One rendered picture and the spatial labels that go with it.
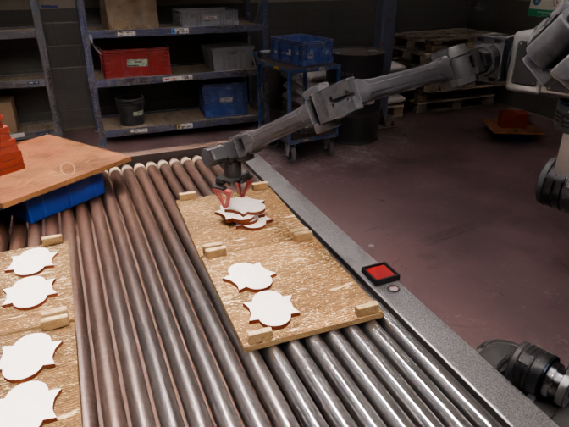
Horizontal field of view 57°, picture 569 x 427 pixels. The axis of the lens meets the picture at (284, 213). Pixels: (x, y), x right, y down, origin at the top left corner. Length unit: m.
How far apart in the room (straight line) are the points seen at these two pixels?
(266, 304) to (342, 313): 0.18
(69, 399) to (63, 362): 0.11
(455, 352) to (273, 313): 0.41
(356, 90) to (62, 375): 0.88
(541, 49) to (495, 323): 2.12
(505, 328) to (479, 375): 1.75
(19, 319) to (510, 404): 1.09
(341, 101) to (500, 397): 0.71
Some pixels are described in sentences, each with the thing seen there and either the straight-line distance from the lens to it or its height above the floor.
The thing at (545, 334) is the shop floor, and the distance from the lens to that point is 3.00.
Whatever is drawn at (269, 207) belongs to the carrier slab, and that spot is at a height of 0.94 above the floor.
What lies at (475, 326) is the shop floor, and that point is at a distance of 2.91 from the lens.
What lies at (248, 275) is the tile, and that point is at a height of 0.95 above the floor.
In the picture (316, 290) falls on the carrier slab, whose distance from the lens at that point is 1.35.
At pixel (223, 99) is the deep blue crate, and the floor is 0.33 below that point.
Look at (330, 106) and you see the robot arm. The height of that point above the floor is 1.39.
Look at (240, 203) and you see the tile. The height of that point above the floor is 0.98.
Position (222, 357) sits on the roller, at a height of 0.91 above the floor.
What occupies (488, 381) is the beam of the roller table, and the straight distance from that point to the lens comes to 1.20.
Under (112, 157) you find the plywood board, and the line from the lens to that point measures 2.04.
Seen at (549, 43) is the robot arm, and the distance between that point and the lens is 1.00.
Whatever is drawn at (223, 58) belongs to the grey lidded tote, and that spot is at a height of 0.77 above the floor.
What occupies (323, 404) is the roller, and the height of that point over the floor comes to 0.91.
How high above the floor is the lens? 1.69
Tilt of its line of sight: 26 degrees down
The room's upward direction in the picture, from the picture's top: straight up
